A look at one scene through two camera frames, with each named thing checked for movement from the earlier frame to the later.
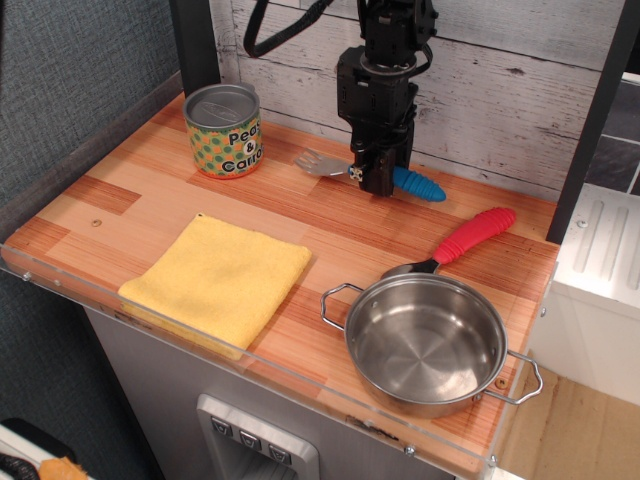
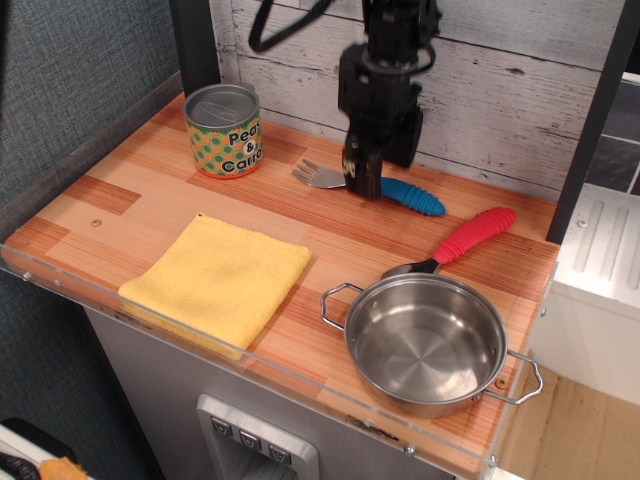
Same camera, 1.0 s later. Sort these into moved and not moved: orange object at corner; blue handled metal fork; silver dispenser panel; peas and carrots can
Moved: blue handled metal fork
Not moved: peas and carrots can; orange object at corner; silver dispenser panel
